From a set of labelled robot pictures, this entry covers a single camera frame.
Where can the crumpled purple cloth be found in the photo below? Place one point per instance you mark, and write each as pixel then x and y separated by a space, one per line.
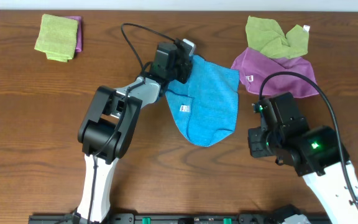
pixel 254 67

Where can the folded purple cloth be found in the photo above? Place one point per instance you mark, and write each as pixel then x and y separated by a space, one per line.
pixel 79 38

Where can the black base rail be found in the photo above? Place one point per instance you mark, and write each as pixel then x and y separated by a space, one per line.
pixel 286 214

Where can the crumpled green cloth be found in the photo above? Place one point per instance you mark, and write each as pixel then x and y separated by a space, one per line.
pixel 266 36

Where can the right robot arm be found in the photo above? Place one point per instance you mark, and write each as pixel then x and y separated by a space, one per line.
pixel 315 155

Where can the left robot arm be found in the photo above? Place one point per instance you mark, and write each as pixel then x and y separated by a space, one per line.
pixel 109 124

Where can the blue microfiber cloth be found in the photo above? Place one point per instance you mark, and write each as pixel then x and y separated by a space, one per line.
pixel 205 108

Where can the folded green cloth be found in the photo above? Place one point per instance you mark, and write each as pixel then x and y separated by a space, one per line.
pixel 57 37

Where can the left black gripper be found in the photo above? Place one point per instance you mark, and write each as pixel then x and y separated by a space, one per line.
pixel 183 70

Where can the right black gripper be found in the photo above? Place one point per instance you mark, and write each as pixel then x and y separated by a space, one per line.
pixel 257 143

